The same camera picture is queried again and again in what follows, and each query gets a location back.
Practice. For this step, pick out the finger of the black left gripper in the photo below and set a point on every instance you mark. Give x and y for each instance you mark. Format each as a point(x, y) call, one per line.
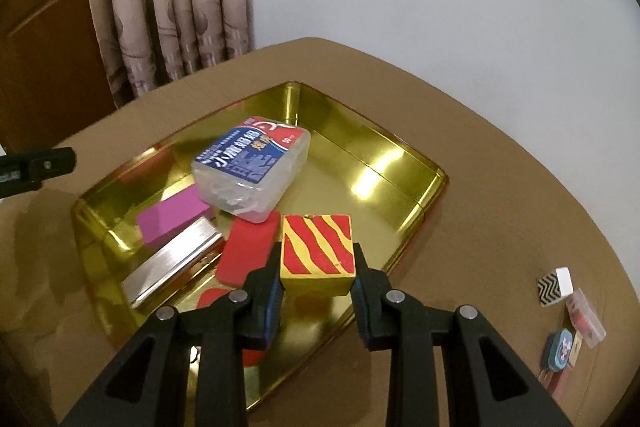
point(26, 172)

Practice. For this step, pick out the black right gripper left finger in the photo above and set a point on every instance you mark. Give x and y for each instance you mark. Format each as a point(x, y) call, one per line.
point(145, 384)

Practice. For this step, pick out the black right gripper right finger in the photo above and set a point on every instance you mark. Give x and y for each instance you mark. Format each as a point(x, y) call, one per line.
point(446, 367)

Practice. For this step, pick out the small blue round tin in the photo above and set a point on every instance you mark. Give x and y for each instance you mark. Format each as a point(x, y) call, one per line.
point(557, 350)

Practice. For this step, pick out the clear box with red pad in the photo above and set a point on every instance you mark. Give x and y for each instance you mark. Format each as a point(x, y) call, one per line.
point(584, 319)

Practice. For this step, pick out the red yellow striped cube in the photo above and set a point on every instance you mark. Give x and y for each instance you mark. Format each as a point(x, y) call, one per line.
point(317, 255)

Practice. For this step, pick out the gold YSL lipstick case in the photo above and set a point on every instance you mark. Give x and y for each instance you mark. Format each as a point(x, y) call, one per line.
point(555, 382)

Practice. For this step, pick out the brown wooden door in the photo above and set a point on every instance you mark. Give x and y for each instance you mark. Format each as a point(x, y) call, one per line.
point(53, 82)

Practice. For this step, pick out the black white zigzag cube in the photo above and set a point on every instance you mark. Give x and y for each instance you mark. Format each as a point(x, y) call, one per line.
point(554, 287)

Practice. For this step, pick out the pink rectangular block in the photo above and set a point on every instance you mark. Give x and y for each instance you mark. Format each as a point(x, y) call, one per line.
point(165, 219)

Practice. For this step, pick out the silver metal bar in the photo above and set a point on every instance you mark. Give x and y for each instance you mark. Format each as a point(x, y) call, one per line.
point(178, 256)

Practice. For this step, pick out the red rectangular block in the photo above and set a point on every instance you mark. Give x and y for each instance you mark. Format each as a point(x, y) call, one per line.
point(247, 249)

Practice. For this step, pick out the clear floss pick box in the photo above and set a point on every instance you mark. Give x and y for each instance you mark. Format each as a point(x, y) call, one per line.
point(247, 170)

